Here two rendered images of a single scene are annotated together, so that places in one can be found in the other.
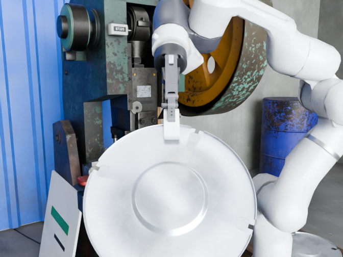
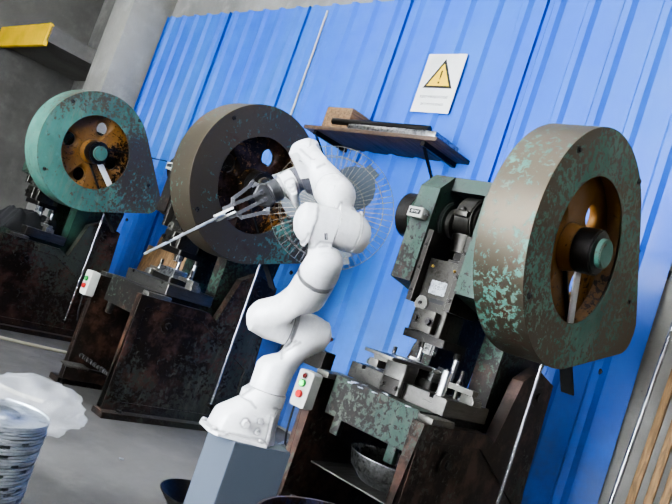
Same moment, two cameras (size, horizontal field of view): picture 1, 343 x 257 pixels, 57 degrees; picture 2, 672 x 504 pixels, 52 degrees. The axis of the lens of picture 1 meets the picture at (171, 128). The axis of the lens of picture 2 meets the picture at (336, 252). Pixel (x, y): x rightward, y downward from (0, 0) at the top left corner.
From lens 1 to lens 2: 2.36 m
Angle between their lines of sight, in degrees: 79
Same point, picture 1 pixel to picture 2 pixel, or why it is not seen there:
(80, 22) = (402, 207)
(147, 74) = (448, 269)
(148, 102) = (438, 302)
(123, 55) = (419, 240)
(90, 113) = not seen: hidden behind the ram
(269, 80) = not seen: outside the picture
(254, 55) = (497, 242)
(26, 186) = not seen: hidden behind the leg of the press
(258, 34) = (504, 214)
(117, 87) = (401, 270)
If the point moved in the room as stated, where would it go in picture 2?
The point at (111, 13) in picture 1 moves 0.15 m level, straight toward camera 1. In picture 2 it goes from (422, 198) to (390, 184)
